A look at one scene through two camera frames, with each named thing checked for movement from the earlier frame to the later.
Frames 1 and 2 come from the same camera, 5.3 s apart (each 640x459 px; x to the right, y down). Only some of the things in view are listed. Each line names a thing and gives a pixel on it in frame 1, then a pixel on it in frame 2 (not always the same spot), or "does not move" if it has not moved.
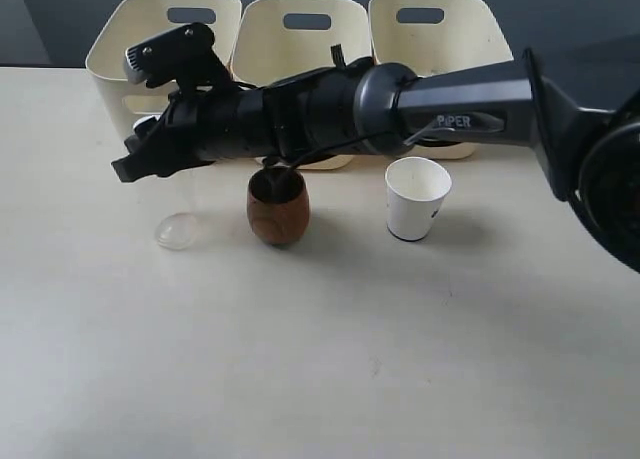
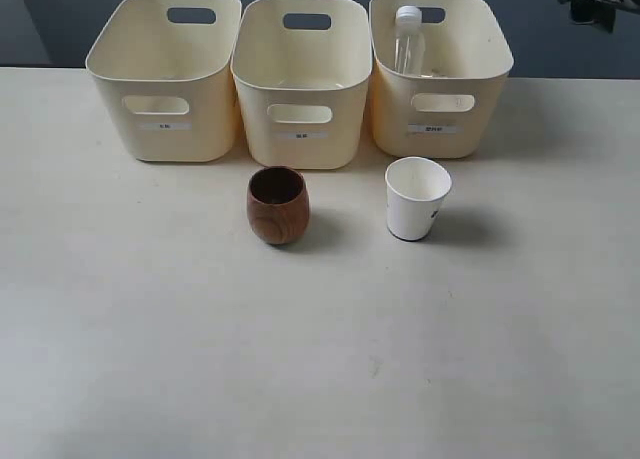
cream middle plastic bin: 282,36 does not move
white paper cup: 416,188 does not move
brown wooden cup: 278,202 does not move
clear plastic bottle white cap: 179,200 -> 409,44
